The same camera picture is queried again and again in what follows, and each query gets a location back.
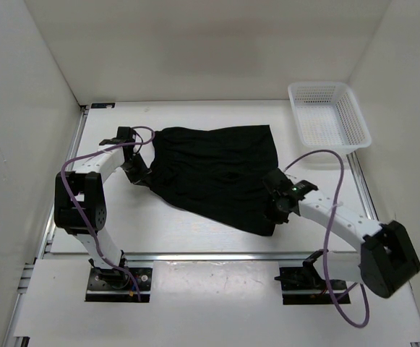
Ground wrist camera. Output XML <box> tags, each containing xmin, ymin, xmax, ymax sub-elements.
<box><xmin>262</xmin><ymin>169</ymin><xmax>319</xmax><ymax>200</ymax></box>
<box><xmin>99</xmin><ymin>127</ymin><xmax>137</xmax><ymax>146</ymax></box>

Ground white perforated plastic basket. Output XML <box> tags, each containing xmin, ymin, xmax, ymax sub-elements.
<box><xmin>288</xmin><ymin>82</ymin><xmax>372</xmax><ymax>155</ymax></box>

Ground dark label sticker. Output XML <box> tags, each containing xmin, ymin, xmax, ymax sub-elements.
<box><xmin>90</xmin><ymin>103</ymin><xmax>116</xmax><ymax>109</ymax></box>

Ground aluminium frame rail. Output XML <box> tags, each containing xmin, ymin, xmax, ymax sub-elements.
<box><xmin>39</xmin><ymin>251</ymin><xmax>357</xmax><ymax>262</ymax></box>

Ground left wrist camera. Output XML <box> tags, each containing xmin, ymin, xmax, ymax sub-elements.
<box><xmin>99</xmin><ymin>127</ymin><xmax>137</xmax><ymax>146</ymax></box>

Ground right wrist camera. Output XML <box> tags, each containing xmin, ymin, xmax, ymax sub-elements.
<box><xmin>262</xmin><ymin>169</ymin><xmax>319</xmax><ymax>200</ymax></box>

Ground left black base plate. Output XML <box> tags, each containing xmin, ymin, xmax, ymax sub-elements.
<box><xmin>85</xmin><ymin>267</ymin><xmax>153</xmax><ymax>303</ymax></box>

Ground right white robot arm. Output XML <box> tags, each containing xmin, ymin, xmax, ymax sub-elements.
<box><xmin>269</xmin><ymin>188</ymin><xmax>420</xmax><ymax>299</ymax></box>

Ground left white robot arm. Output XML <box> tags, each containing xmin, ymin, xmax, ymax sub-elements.
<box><xmin>54</xmin><ymin>148</ymin><xmax>150</xmax><ymax>292</ymax></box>

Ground black shorts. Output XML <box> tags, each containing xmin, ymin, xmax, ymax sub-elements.
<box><xmin>150</xmin><ymin>125</ymin><xmax>278</xmax><ymax>236</ymax></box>

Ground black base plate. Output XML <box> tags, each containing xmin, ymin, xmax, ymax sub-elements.
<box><xmin>274</xmin><ymin>250</ymin><xmax>333</xmax><ymax>306</ymax></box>
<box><xmin>85</xmin><ymin>267</ymin><xmax>153</xmax><ymax>303</ymax></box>

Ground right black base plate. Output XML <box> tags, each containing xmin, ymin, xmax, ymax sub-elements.
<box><xmin>274</xmin><ymin>250</ymin><xmax>333</xmax><ymax>306</ymax></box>

